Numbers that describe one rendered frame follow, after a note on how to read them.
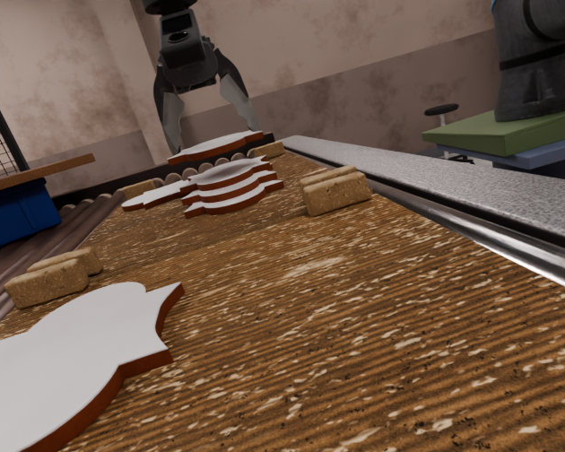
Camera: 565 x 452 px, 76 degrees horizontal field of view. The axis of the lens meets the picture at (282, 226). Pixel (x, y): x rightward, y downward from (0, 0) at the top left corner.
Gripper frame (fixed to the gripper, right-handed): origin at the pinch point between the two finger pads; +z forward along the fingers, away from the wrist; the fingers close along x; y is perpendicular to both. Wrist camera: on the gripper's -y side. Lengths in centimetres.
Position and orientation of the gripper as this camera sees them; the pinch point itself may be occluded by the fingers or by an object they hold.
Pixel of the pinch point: (217, 145)
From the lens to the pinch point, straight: 53.9
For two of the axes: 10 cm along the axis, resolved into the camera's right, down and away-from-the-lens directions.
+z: 2.6, 9.1, 3.3
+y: -1.3, -3.0, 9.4
